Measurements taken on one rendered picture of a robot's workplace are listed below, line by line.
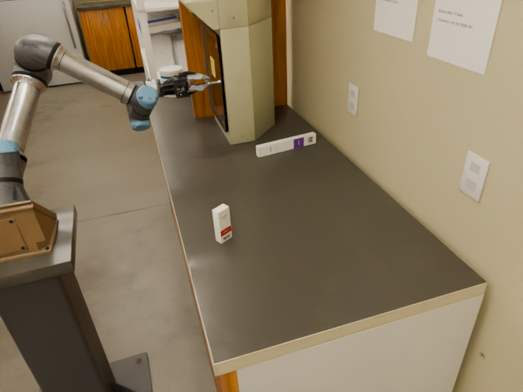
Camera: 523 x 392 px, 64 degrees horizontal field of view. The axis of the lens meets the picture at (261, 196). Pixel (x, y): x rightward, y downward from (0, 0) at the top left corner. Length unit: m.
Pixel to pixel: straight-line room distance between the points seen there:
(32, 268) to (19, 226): 0.12
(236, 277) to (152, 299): 1.40
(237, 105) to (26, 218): 0.90
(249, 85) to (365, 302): 1.02
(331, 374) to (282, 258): 0.32
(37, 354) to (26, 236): 0.47
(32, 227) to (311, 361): 0.84
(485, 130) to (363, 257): 0.44
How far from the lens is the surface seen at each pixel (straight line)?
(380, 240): 1.25
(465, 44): 1.16
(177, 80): 1.71
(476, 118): 1.15
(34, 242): 1.36
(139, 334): 2.32
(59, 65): 1.60
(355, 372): 1.17
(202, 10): 1.64
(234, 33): 1.68
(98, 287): 2.66
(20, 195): 1.40
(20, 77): 1.69
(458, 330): 1.28
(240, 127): 1.79
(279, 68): 2.17
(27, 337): 1.60
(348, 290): 1.08
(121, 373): 2.18
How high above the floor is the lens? 1.70
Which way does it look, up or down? 32 degrees down
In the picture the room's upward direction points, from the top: 3 degrees counter-clockwise
